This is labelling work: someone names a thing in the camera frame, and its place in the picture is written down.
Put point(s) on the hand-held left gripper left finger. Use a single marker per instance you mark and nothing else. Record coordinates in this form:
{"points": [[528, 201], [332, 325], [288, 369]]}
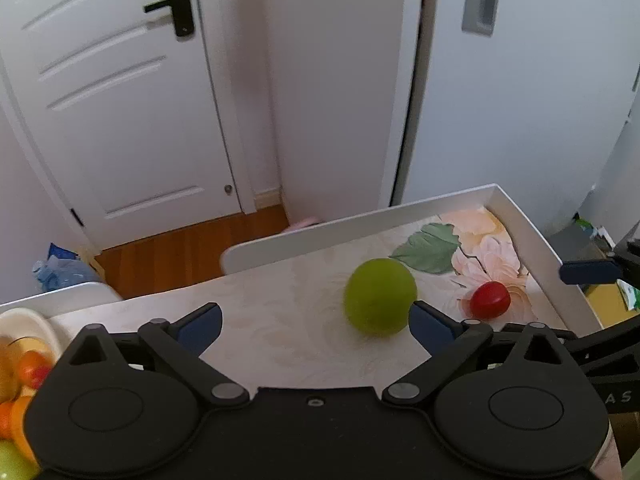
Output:
{"points": [[202, 331]]}

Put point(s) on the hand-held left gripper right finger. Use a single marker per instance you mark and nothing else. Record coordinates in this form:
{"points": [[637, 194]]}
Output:
{"points": [[429, 331]]}

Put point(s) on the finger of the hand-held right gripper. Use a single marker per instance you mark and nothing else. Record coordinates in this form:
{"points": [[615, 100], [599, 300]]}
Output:
{"points": [[612, 342], [589, 271]]}

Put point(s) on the green apple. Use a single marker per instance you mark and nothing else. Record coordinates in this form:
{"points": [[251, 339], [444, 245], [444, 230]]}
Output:
{"points": [[380, 296], [15, 462]]}

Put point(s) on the red cherry tomato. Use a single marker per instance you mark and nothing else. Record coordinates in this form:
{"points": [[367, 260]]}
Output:
{"points": [[41, 377], [490, 300]]}

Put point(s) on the white and yellow bowl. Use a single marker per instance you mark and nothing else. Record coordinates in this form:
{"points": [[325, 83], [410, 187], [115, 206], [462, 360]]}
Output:
{"points": [[27, 322]]}

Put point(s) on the large orange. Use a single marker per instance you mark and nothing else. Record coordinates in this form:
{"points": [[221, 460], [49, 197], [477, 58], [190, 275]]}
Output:
{"points": [[24, 422]]}

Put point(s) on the medium orange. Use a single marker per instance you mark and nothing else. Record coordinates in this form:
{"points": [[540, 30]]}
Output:
{"points": [[5, 419]]}

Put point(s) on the green and white carton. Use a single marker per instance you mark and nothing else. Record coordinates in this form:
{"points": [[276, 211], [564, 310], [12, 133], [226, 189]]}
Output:
{"points": [[627, 297]]}

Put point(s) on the pink soft item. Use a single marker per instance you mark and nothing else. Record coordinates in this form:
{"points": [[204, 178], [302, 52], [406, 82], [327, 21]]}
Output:
{"points": [[300, 224]]}

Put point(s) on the blue plastic bag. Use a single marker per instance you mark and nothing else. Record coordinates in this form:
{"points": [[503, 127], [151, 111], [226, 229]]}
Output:
{"points": [[62, 270]]}

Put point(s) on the small tangerine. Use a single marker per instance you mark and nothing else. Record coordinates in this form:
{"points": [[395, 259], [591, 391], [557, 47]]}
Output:
{"points": [[27, 364]]}

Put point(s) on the white wardrobe door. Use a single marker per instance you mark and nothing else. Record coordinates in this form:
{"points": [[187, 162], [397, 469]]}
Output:
{"points": [[525, 100]]}

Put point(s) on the white panelled door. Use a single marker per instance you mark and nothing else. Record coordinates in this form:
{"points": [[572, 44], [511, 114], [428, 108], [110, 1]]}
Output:
{"points": [[115, 85]]}

